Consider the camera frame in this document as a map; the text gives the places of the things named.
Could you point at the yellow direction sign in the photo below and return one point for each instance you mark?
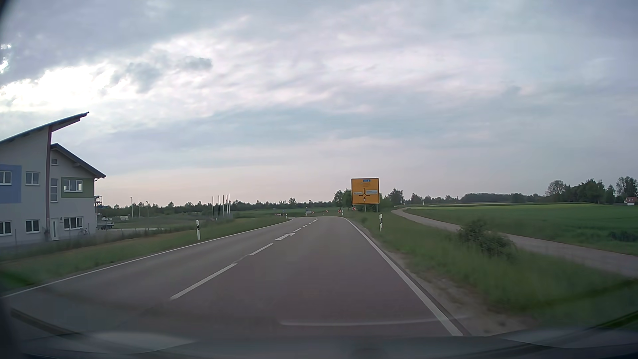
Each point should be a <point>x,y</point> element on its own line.
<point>365,191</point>

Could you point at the row of trees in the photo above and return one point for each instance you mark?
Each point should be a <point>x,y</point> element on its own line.
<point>239,204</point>
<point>588,192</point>

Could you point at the grey asphalt road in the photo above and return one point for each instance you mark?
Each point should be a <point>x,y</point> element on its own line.
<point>309,269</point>

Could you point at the group of flagpoles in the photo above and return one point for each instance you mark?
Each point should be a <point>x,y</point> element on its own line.
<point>223,205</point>

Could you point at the road markings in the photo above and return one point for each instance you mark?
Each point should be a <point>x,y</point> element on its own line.
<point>208,278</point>

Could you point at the car's own bonnet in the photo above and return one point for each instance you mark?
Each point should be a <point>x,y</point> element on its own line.
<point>319,346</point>

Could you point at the green bush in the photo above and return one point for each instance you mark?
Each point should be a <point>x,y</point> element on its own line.
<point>486,240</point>

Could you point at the grass verge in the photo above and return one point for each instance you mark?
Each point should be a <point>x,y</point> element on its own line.
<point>119,249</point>
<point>473,272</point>

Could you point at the small truck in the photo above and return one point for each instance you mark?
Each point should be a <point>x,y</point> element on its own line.
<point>104,223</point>

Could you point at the green field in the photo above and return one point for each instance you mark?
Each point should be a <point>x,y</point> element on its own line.
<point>538,219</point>

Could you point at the grey side path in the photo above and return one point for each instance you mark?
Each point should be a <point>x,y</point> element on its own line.
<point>548,248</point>

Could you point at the grey and white building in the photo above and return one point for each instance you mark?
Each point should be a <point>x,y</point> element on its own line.
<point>35,199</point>

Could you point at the red roofed building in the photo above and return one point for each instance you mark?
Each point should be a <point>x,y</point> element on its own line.
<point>631,200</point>

